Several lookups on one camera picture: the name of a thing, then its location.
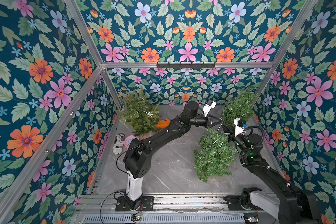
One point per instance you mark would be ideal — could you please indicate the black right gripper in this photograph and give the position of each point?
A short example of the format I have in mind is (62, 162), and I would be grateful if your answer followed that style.
(231, 131)

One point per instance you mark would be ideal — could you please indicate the pink alarm clock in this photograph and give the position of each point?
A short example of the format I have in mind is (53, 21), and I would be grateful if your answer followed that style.
(128, 141)

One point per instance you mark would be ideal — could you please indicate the orange plush toy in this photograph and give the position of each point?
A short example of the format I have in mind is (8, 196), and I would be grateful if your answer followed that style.
(162, 123)

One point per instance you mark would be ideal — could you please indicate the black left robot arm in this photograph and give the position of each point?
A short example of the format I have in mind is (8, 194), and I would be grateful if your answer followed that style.
(138, 157)

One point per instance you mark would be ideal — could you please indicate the thin wire string light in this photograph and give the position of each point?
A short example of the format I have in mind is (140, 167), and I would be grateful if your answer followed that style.
(216, 151)

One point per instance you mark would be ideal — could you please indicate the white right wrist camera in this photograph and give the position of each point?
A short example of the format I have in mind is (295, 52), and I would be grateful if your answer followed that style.
(239, 126)

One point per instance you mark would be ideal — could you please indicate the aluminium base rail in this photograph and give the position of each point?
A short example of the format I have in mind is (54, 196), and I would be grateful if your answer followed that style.
(164, 208)

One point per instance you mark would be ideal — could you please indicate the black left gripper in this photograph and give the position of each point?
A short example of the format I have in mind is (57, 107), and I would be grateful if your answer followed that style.
(210, 121)

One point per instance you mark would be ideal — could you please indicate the dark green tree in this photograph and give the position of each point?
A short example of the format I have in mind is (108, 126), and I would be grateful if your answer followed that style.
(239, 107)
(204, 173)

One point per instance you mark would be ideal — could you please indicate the light green fern christmas tree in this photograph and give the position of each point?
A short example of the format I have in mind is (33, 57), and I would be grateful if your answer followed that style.
(139, 112)

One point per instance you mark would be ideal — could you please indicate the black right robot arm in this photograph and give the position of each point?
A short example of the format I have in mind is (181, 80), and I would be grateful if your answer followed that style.
(292, 205)

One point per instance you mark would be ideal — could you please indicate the black hook rail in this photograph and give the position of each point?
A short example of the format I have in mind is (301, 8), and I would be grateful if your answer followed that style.
(186, 65)

